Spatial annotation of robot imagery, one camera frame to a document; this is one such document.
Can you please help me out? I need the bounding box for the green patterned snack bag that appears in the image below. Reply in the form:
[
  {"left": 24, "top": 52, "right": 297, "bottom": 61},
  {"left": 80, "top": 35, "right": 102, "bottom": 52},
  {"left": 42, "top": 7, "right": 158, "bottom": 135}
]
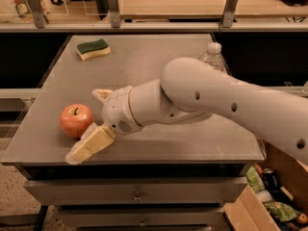
[{"left": 264, "top": 201, "right": 300, "bottom": 222}]

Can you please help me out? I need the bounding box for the black drink can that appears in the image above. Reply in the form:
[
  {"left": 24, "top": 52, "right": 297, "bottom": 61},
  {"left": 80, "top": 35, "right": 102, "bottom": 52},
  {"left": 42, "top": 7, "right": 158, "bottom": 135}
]
[{"left": 263, "top": 168, "right": 279, "bottom": 191}]

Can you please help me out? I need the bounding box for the left metal bracket post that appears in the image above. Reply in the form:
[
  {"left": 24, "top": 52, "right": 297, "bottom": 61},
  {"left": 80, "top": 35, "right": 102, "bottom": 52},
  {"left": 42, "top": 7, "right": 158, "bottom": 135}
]
[{"left": 27, "top": 0, "right": 47, "bottom": 29}]

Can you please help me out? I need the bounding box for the red apple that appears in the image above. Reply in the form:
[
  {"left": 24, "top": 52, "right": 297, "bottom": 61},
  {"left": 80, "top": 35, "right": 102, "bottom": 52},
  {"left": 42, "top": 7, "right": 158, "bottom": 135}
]
[{"left": 60, "top": 104, "right": 94, "bottom": 139}]

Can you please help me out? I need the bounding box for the green and yellow sponge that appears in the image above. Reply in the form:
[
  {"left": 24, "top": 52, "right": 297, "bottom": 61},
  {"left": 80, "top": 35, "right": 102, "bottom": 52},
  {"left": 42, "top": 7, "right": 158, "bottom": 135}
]
[{"left": 77, "top": 38, "right": 111, "bottom": 61}]

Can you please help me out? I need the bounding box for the right metal bracket post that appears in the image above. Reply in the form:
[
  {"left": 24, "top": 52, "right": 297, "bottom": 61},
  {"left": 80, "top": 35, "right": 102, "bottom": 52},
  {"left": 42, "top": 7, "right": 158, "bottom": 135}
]
[{"left": 220, "top": 0, "right": 239, "bottom": 28}]

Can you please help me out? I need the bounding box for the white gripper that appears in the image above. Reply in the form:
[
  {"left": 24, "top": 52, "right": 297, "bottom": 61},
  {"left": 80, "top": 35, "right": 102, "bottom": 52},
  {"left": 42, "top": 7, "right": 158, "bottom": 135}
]
[{"left": 65, "top": 86, "right": 142, "bottom": 165}]

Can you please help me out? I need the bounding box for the middle metal bracket post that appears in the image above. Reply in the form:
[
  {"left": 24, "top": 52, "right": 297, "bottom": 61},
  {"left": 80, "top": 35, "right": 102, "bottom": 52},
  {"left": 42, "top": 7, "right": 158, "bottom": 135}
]
[{"left": 108, "top": 0, "right": 121, "bottom": 28}]

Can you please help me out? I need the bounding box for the metal bracket post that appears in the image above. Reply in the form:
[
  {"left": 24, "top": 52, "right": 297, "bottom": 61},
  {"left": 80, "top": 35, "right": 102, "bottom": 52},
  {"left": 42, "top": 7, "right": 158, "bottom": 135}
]
[
  {"left": 108, "top": 0, "right": 121, "bottom": 28},
  {"left": 220, "top": 0, "right": 239, "bottom": 28},
  {"left": 27, "top": 0, "right": 47, "bottom": 29}
]

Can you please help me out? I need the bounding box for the lower drawer with knob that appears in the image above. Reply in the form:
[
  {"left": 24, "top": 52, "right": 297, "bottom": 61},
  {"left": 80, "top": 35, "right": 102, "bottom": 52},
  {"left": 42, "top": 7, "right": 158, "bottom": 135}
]
[{"left": 58, "top": 207, "right": 223, "bottom": 228}]

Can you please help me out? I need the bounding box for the cardboard box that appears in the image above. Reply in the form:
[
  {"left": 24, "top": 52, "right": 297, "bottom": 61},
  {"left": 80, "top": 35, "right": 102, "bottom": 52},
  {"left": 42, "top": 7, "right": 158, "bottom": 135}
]
[{"left": 224, "top": 144, "right": 308, "bottom": 231}]

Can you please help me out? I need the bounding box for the clear plastic water bottle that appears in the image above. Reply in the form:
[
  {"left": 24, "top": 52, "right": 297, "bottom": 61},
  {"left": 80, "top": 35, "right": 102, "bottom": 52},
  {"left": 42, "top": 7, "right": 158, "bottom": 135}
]
[{"left": 199, "top": 42, "right": 226, "bottom": 72}]

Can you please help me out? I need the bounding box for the drawer with knob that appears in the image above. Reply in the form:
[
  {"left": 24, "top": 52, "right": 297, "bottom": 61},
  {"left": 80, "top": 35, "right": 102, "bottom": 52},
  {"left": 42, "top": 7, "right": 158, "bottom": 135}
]
[
  {"left": 24, "top": 177, "right": 247, "bottom": 206},
  {"left": 58, "top": 207, "right": 223, "bottom": 228}
]

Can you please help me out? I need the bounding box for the upper drawer with knob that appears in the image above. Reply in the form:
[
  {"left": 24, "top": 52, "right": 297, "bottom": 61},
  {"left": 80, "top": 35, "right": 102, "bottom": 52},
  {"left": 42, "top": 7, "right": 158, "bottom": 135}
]
[{"left": 24, "top": 177, "right": 247, "bottom": 206}]

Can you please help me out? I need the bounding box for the small orange fruit in box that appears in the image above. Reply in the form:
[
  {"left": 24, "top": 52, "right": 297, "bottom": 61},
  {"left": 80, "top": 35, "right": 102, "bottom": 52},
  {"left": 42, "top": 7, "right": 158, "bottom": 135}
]
[{"left": 296, "top": 213, "right": 308, "bottom": 225}]

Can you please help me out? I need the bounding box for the grey drawer cabinet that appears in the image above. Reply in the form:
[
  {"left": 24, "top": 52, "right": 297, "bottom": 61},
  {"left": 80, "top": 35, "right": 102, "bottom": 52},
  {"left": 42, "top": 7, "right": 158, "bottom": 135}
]
[{"left": 2, "top": 34, "right": 263, "bottom": 231}]

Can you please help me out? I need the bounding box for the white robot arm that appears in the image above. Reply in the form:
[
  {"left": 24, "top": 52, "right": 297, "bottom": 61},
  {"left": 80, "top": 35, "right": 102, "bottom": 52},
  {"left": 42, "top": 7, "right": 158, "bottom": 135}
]
[{"left": 65, "top": 57, "right": 308, "bottom": 165}]

